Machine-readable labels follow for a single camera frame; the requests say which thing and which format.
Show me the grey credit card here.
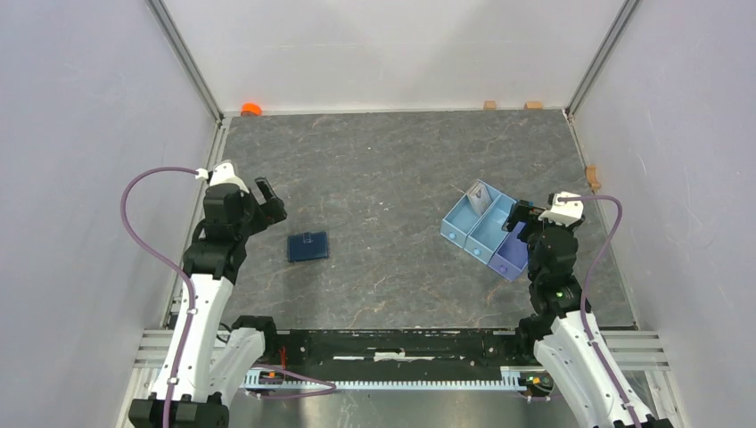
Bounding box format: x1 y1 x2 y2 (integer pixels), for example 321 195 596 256
465 180 492 217

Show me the blue purple three-bin tray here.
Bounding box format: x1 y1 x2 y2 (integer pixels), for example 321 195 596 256
440 179 528 282

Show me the blue card holder wallet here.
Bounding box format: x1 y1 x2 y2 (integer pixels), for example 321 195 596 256
287 232 329 263

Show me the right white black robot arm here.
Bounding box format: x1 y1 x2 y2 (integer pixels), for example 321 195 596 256
503 192 672 427

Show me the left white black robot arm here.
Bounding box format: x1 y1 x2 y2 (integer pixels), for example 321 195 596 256
127 177 287 427

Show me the curved wooden piece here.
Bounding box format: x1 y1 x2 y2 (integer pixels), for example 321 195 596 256
585 165 602 193

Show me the orange round cap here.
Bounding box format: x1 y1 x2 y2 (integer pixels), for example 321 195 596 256
240 103 262 117

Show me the small wooden block right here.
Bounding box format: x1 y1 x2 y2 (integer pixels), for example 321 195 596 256
523 101 544 110

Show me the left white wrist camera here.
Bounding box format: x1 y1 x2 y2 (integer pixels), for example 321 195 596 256
208 160 250 193

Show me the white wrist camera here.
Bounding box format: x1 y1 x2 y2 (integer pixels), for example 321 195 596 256
538 192 584 227
208 160 250 193

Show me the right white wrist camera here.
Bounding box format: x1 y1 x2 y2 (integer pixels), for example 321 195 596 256
538 192 584 227

